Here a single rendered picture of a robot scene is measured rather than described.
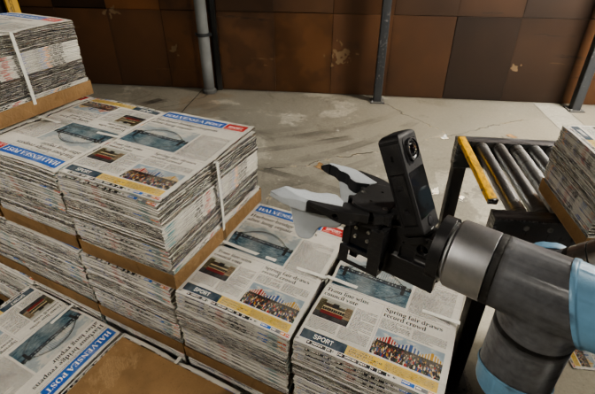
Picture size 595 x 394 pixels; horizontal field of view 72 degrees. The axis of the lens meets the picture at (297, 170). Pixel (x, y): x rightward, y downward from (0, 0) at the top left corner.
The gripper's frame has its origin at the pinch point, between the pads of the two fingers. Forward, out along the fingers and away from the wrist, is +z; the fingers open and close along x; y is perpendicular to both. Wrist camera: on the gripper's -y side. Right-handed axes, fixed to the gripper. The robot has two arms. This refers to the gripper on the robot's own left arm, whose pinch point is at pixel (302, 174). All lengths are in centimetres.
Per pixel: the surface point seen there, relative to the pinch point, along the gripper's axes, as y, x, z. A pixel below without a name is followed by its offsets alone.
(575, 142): 10, 89, -27
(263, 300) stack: 39.3, 12.8, 15.6
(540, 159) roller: 28, 124, -19
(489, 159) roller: 29, 112, -5
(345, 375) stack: 43.8, 11.8, -6.2
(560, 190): 24, 88, -28
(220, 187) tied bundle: 21.6, 19.1, 35.6
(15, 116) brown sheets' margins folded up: 15, 0, 93
